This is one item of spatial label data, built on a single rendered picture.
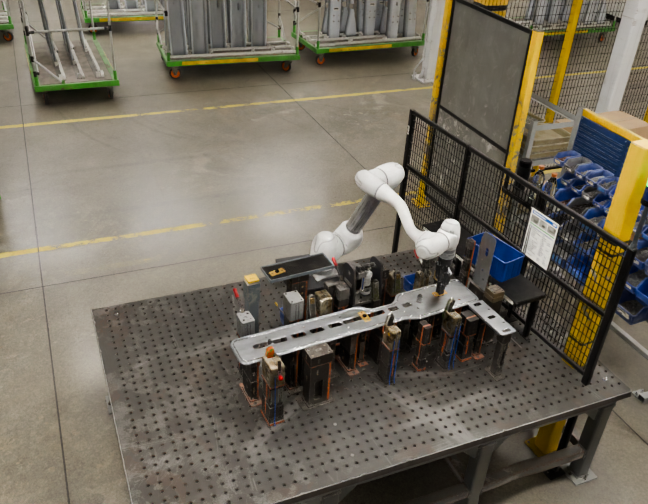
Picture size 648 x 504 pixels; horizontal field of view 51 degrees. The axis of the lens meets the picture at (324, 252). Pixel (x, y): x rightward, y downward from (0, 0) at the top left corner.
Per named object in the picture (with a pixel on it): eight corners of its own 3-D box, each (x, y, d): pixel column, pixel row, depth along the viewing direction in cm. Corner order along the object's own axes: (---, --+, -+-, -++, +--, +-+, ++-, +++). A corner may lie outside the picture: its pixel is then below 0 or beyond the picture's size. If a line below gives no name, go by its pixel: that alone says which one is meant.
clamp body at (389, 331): (384, 388, 350) (391, 336, 331) (372, 373, 359) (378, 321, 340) (399, 383, 354) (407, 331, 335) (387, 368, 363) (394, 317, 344)
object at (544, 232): (547, 273, 368) (560, 224, 351) (519, 252, 385) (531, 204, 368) (549, 272, 369) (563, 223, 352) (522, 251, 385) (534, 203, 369)
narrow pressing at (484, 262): (484, 292, 375) (496, 239, 357) (471, 281, 383) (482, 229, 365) (485, 291, 375) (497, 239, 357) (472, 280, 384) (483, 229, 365)
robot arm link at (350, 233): (321, 244, 432) (344, 232, 446) (337, 262, 428) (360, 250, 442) (373, 161, 377) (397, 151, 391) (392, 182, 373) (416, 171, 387)
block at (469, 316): (460, 364, 369) (468, 323, 354) (448, 351, 377) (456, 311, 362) (474, 359, 373) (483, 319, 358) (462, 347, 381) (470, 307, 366)
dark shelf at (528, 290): (514, 307, 364) (515, 303, 363) (421, 228, 431) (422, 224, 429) (545, 298, 373) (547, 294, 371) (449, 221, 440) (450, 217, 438)
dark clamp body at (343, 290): (334, 350, 373) (338, 294, 352) (323, 336, 383) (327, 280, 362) (351, 345, 377) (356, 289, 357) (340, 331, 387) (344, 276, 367)
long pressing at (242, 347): (243, 370, 314) (243, 368, 313) (227, 341, 330) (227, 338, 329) (481, 301, 370) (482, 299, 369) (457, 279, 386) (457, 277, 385)
